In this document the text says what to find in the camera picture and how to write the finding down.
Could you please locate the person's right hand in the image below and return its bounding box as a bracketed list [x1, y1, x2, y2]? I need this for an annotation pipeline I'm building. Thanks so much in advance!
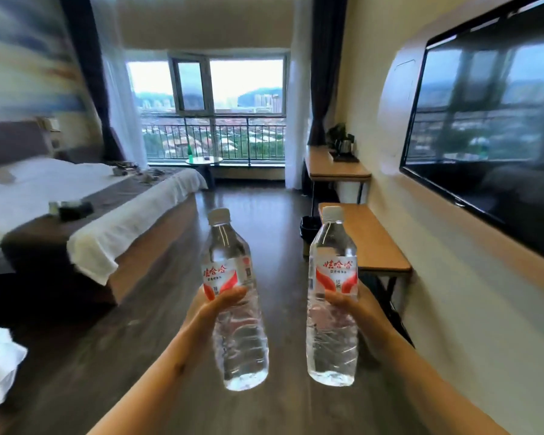
[324, 283, 393, 347]

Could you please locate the bed with white linen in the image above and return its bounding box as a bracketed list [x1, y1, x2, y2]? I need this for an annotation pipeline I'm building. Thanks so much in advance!
[0, 120, 209, 306]

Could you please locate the person's left forearm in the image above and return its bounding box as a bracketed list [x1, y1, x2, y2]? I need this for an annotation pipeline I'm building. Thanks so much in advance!
[88, 328, 215, 435]

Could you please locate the black trash bin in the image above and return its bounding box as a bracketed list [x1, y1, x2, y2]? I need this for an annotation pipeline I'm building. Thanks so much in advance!
[300, 215, 323, 260]

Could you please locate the wooden table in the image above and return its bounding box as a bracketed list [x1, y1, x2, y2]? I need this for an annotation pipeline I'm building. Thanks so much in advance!
[302, 144, 372, 205]

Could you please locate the large window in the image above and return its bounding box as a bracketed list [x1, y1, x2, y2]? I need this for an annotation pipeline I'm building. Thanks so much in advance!
[125, 49, 287, 166]

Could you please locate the black wall television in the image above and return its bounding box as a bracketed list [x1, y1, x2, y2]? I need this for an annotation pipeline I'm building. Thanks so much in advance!
[400, 0, 544, 268]

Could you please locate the grey padded headboard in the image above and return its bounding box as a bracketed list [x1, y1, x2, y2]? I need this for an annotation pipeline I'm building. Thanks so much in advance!
[0, 121, 55, 170]

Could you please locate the black balcony railing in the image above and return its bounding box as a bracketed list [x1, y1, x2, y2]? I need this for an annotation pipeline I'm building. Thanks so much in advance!
[140, 115, 287, 161]

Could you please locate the light wooden wall panel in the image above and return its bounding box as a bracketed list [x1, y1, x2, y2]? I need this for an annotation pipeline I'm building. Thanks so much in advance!
[375, 0, 544, 279]

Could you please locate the dark curtain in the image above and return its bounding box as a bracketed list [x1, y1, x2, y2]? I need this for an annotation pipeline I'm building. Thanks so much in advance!
[59, 0, 126, 164]
[307, 0, 348, 146]

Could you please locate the person's left hand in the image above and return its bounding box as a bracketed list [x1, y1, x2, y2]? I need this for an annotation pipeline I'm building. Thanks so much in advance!
[181, 285, 249, 347]

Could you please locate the person's right forearm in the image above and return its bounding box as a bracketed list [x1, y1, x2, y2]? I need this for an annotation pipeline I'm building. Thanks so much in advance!
[357, 328, 511, 435]

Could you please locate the small round side table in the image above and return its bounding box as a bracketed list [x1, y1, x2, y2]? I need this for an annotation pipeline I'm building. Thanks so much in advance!
[184, 156, 224, 191]

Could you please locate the wooden bench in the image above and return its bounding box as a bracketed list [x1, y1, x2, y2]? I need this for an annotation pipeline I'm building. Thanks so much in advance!
[318, 202, 413, 345]

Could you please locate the white sheer curtain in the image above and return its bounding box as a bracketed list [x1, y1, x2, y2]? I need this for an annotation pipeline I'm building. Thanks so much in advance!
[284, 0, 314, 191]
[88, 0, 149, 170]

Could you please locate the water bottle red label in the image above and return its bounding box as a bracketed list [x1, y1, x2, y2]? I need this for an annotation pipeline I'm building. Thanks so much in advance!
[201, 208, 270, 393]
[305, 205, 360, 388]

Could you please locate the brown bed runner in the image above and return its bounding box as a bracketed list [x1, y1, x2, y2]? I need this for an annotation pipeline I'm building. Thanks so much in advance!
[0, 165, 187, 270]

